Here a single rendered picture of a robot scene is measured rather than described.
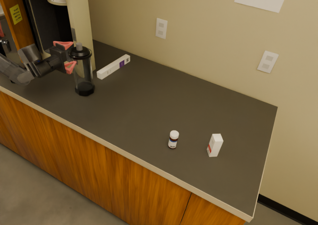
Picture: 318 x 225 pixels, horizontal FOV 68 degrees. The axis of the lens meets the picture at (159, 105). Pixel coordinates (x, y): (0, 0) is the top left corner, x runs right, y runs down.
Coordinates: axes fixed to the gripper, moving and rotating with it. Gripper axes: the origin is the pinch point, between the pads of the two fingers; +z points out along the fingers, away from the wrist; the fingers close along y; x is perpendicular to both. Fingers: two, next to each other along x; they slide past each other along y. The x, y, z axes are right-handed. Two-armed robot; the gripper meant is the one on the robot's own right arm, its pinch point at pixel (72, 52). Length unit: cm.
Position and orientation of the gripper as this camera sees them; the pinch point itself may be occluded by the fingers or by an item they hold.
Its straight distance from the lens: 115.7
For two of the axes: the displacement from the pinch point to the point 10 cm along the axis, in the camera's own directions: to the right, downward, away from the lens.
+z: 4.9, -5.4, 6.9
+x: -8.7, -3.8, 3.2
